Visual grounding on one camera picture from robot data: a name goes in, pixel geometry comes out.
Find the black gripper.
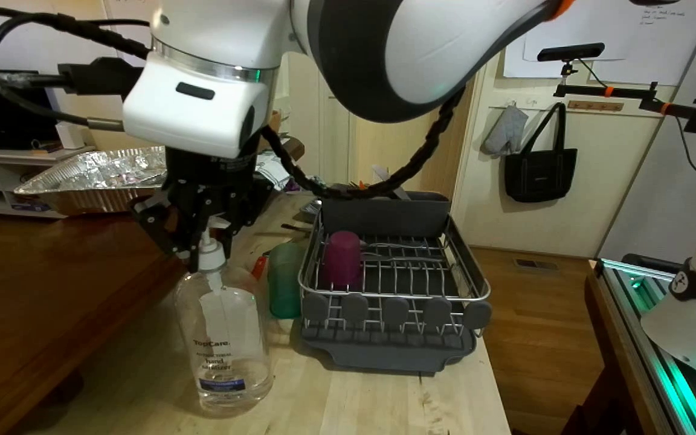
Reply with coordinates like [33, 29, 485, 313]
[136, 146, 265, 272]

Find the clear hand sanitizer pump bottle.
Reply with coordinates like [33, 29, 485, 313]
[175, 216, 275, 418]

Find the aluminium robot base platform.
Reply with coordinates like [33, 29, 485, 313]
[586, 256, 696, 435]

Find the green striped dish towel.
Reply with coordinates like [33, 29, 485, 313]
[253, 151, 296, 192]

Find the green plastic cup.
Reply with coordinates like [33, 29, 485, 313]
[265, 238, 310, 320]

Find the aluminium foil baking tray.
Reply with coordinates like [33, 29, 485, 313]
[12, 144, 169, 216]

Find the purple plastic cup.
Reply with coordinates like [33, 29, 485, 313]
[320, 228, 366, 291]

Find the dark wooden table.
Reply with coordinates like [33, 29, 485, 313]
[0, 209, 188, 435]

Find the grey dish drying rack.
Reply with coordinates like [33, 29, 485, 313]
[296, 191, 495, 376]

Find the grey oven mitt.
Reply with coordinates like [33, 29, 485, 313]
[478, 103, 529, 156]

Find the black tote bag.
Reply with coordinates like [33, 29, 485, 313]
[502, 102, 581, 203]

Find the black braided cable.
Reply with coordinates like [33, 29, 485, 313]
[257, 82, 468, 199]

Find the black stereo camera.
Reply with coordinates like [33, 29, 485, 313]
[536, 41, 607, 64]

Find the black camera mount rod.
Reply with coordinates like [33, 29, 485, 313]
[554, 59, 696, 134]

